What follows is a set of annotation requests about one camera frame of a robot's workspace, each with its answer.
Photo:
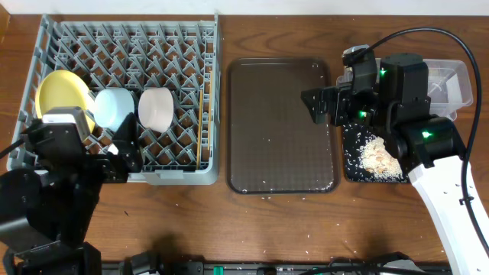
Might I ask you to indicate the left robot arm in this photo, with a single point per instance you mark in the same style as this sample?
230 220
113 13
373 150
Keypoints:
44 218

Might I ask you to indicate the grey plastic dish rack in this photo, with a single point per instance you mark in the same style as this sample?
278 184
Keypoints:
140 55

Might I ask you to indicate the dark brown serving tray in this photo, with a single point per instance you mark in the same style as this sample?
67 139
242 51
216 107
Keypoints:
274 147

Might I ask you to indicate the light blue bowl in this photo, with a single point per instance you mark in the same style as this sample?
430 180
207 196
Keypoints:
112 106

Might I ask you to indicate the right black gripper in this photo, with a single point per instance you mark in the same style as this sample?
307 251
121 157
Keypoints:
340 96

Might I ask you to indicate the rice food scraps pile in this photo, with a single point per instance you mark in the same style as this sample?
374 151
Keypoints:
376 158

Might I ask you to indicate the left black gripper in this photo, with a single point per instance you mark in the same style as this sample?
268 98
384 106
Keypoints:
127 144

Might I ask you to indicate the white paper cup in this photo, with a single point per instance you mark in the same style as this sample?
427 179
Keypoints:
112 149

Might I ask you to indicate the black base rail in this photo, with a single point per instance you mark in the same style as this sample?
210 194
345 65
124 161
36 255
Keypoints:
151 263

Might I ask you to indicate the yellow round plate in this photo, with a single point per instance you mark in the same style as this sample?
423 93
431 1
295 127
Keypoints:
62 88

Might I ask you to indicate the pale pink bowl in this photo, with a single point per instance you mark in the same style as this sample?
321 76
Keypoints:
156 109

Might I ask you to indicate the black rectangular waste tray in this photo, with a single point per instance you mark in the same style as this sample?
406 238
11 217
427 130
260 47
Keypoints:
355 160

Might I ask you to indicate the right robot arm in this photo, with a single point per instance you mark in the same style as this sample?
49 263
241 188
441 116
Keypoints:
433 156

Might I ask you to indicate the clear plastic waste bin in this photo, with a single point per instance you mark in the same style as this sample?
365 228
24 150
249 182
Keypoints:
447 88

